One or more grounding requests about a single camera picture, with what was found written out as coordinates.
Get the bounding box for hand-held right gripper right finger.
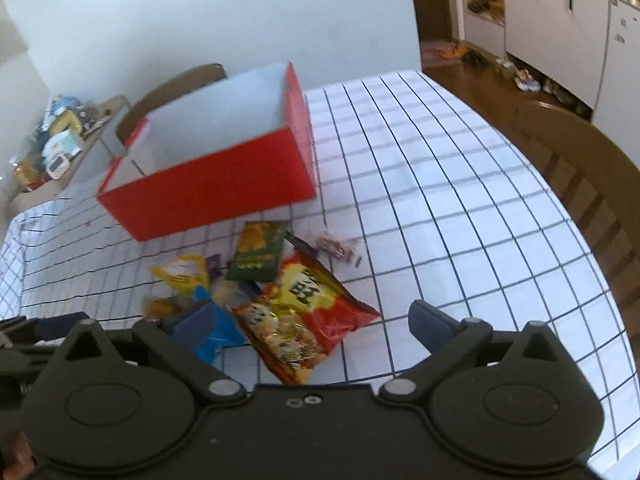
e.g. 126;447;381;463
377;300;577;404

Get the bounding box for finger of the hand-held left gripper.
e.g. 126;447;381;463
0;341;63;377
0;312;91;342

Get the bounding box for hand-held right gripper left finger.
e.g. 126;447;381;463
41;300;247;404

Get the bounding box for golden bun packet blue end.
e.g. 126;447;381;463
142;285;249;366

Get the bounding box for yellow snack packet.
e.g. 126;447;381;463
150;255;210;296

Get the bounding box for green snack packet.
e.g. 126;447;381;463
225;221;291;282

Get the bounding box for red snack bag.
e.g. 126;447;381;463
232;247;382;386

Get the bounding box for clear candy packet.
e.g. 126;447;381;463
311;231;363;267

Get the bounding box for red cardboard box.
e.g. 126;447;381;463
96;61;317;242

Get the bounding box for checked white tablecloth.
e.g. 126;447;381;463
0;70;628;476

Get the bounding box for white kitchen timer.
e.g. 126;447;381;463
44;155;71;179

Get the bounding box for white box appliance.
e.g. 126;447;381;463
42;130;84;158

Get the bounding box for wooden side counter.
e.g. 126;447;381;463
10;95;131;203

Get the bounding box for wooden chair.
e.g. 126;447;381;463
512;100;640;306
116;63;227;146

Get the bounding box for pair of shoes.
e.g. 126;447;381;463
515;67;542;92

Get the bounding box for white cabinet black handles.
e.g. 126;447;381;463
502;0;613;111

